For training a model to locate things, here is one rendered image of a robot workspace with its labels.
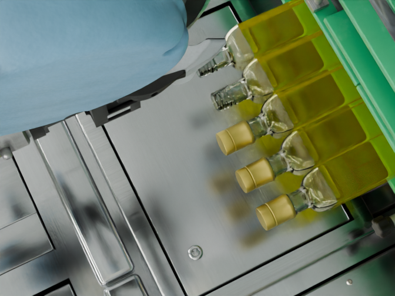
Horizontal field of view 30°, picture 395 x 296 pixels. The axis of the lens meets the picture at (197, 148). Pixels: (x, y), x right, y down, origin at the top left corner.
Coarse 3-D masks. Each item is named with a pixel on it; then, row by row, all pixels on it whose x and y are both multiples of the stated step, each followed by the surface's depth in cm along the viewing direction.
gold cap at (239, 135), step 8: (232, 128) 101; (240, 128) 101; (248, 128) 100; (216, 136) 102; (224, 136) 100; (232, 136) 100; (240, 136) 100; (248, 136) 100; (224, 144) 100; (232, 144) 100; (240, 144) 101; (248, 144) 101; (224, 152) 102; (232, 152) 101
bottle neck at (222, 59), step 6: (222, 54) 104; (228, 54) 104; (210, 60) 103; (216, 60) 104; (222, 60) 104; (228, 60) 104; (204, 66) 103; (210, 66) 104; (216, 66) 104; (222, 66) 104; (198, 72) 105; (204, 72) 104; (210, 72) 104
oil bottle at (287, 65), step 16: (320, 32) 104; (288, 48) 103; (304, 48) 103; (320, 48) 103; (256, 64) 102; (272, 64) 102; (288, 64) 102; (304, 64) 102; (320, 64) 102; (336, 64) 104; (256, 80) 101; (272, 80) 101; (288, 80) 101; (256, 96) 102
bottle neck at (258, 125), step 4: (260, 116) 102; (248, 120) 102; (252, 120) 101; (256, 120) 101; (260, 120) 101; (264, 120) 101; (248, 124) 101; (252, 124) 101; (256, 124) 101; (260, 124) 101; (264, 124) 101; (252, 128) 101; (256, 128) 101; (260, 128) 101; (264, 128) 101; (268, 128) 101; (256, 132) 101; (260, 132) 101; (264, 132) 101; (268, 132) 102; (256, 136) 101; (260, 136) 102
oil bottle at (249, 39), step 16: (256, 16) 104; (272, 16) 104; (288, 16) 104; (304, 16) 104; (240, 32) 103; (256, 32) 103; (272, 32) 103; (288, 32) 104; (304, 32) 104; (240, 48) 103; (256, 48) 103; (272, 48) 103; (240, 64) 104
